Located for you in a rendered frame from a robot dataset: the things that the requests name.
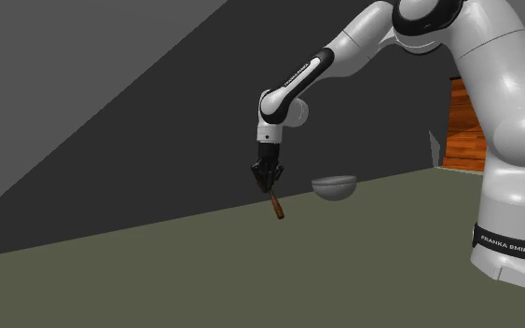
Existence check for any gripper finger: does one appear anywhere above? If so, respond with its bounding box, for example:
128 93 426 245
250 160 269 193
267 164 286 192

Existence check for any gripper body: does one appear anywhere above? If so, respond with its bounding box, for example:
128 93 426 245
256 142 282 171

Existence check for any brown handled tool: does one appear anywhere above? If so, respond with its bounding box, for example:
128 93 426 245
267 188 286 221

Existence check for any grey bowl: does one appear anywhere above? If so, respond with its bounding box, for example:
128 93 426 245
311 175 359 202

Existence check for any brown wooden furniture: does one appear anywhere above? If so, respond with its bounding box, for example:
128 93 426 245
441 63 525 173

